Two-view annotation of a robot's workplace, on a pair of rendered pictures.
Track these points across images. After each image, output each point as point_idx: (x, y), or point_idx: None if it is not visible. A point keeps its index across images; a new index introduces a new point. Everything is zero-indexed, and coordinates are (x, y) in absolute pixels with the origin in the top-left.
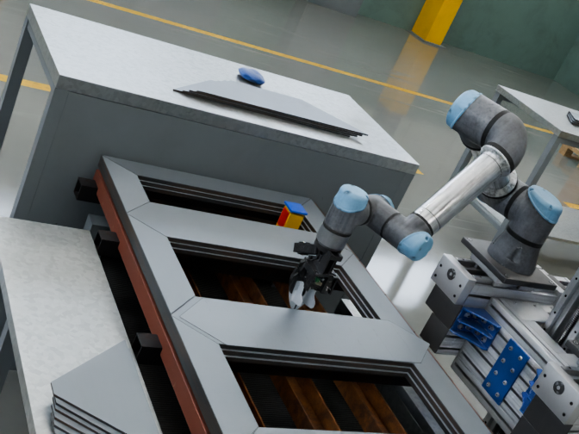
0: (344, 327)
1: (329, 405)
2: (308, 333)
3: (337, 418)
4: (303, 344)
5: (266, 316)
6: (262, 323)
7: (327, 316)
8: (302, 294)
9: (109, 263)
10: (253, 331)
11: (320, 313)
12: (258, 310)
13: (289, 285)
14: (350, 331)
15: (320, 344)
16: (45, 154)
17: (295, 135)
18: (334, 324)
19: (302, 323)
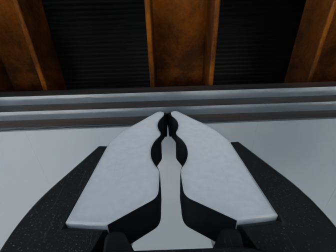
0: (321, 178)
1: (293, 46)
2: (167, 218)
3: (286, 73)
4: (133, 248)
5: (42, 181)
6: (26, 208)
7: (300, 137)
8: (181, 162)
9: None
10: (1, 234)
11: (278, 124)
12: (11, 161)
13: (77, 167)
14: (326, 191)
15: (182, 241)
16: None
17: None
18: (295, 170)
19: (167, 186)
